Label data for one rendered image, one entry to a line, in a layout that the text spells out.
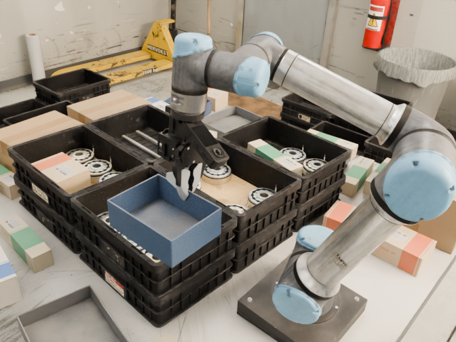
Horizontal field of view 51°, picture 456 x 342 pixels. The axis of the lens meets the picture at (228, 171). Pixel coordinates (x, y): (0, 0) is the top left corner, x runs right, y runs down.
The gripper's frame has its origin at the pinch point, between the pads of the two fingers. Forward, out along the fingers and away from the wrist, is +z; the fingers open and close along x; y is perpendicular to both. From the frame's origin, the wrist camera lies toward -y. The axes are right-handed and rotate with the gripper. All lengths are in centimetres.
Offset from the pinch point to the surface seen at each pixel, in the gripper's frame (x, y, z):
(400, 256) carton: -66, -31, 32
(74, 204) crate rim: 4.9, 39.2, 19.5
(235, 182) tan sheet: -50, 25, 24
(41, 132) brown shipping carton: -18, 98, 24
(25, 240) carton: 13, 55, 37
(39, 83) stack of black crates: -80, 216, 47
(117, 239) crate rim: 5.5, 18.5, 19.9
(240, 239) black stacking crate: -26.9, 3.2, 26.2
